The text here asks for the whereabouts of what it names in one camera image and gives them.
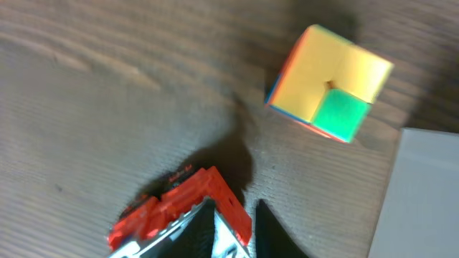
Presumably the colourful puzzle cube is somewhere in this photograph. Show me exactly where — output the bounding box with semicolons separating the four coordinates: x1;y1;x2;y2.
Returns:
265;24;394;143

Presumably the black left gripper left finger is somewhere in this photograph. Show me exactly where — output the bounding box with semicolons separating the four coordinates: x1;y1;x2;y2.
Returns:
153;199;216;258

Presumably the white cardboard box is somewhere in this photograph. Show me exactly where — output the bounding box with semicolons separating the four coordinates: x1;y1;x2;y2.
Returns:
369;128;458;258

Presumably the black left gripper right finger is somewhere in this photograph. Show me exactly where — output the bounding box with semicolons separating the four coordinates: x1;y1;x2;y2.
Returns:
255;199;308;258

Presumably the red toy truck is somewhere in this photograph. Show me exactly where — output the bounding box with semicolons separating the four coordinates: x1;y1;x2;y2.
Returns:
108;166;252;258

